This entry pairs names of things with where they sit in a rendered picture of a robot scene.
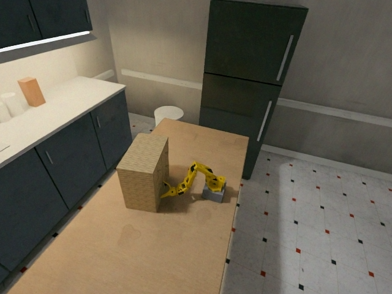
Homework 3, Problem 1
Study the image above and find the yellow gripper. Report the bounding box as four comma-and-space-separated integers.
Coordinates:
161, 181, 177, 198

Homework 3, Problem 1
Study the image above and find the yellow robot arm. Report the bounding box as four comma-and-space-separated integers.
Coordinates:
176, 161, 225, 196

